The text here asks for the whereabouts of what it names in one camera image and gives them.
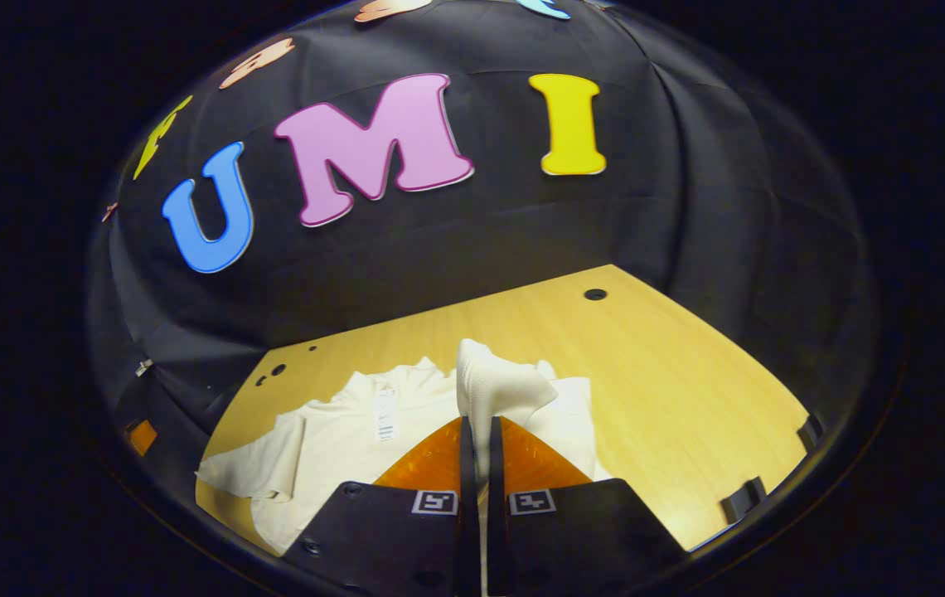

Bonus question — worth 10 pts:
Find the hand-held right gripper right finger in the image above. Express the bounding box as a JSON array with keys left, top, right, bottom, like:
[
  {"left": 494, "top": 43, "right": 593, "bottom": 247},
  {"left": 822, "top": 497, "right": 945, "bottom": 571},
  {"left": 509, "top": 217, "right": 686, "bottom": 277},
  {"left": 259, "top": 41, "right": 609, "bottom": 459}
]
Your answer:
[{"left": 487, "top": 416, "right": 689, "bottom": 597}]

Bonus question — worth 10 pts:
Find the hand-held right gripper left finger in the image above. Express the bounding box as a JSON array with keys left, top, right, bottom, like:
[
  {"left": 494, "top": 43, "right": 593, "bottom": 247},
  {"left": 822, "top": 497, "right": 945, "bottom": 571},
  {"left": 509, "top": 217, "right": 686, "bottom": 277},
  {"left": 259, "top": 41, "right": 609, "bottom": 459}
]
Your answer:
[{"left": 282, "top": 417, "right": 480, "bottom": 597}]

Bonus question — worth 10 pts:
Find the white garment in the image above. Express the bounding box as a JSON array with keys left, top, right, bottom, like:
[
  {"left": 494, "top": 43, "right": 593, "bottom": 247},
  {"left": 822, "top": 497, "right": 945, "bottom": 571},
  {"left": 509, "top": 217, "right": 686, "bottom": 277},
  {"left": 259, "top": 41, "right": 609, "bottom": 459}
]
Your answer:
[{"left": 195, "top": 338, "right": 614, "bottom": 556}]

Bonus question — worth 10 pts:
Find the black backdrop cloth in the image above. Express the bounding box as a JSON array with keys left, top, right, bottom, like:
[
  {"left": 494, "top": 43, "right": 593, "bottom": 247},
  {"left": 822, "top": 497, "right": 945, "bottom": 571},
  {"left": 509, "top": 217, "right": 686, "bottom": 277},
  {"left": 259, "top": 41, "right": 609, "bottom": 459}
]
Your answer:
[{"left": 87, "top": 0, "right": 880, "bottom": 498}]

